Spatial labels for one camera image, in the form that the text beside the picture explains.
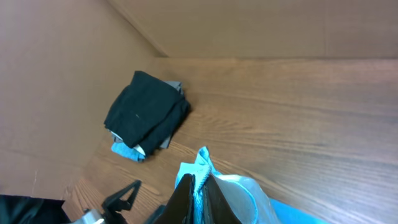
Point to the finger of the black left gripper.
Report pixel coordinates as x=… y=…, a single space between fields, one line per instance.
x=119 y=201

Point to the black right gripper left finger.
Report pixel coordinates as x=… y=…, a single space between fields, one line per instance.
x=180 y=207

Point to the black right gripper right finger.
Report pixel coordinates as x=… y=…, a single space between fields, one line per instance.
x=216 y=209

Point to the light blue printed t-shirt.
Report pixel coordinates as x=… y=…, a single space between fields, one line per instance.
x=245 y=197

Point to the folded blue garment under stack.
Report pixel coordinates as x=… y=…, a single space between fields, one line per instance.
x=130 y=153

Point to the black unfolded shirt pile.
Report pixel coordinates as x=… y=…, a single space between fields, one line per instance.
x=29 y=210

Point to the folded black garment on stack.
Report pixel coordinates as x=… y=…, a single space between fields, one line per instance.
x=147 y=112

